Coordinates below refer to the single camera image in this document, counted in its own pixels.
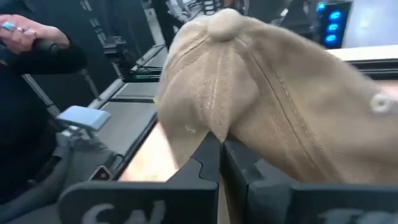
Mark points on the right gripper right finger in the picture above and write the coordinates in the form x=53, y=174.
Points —
x=311, y=205

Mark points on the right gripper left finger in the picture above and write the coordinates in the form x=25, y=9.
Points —
x=136, y=202

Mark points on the beige baseball cap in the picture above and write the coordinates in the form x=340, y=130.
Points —
x=264, y=93

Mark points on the grey metal plate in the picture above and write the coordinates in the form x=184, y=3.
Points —
x=84, y=117

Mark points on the person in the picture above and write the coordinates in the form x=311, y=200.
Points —
x=18, y=102

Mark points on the blue lit computer tower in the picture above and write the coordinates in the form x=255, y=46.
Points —
x=334, y=26

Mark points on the person's hand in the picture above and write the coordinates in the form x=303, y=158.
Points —
x=28, y=34

